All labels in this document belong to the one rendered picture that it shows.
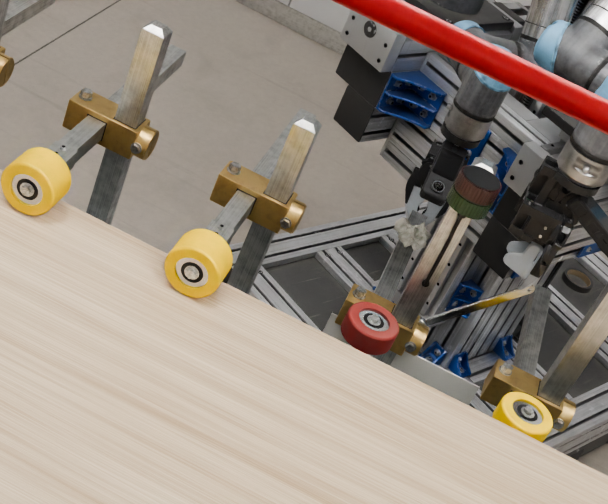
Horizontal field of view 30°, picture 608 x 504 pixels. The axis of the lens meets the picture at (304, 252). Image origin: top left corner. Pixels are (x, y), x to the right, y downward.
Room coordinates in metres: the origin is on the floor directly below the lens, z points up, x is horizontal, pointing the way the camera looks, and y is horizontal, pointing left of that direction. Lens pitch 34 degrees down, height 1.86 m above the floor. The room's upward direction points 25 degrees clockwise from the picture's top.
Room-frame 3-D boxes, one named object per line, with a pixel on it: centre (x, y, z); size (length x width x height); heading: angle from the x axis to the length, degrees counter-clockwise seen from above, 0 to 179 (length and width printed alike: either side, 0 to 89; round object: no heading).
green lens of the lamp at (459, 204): (1.35, -0.18, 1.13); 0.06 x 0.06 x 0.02
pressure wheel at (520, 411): (1.26, -0.38, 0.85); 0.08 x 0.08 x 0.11
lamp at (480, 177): (1.35, -0.18, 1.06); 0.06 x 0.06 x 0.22; 86
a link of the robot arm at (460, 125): (1.75, -0.16, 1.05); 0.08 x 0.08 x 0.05
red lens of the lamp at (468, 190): (1.35, -0.18, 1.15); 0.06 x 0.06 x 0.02
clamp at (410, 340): (1.39, -0.16, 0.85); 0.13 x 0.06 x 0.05; 86
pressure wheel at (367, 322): (1.31, -0.13, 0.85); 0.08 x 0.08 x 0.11
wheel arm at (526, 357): (1.46, -0.39, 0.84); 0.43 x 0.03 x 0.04; 176
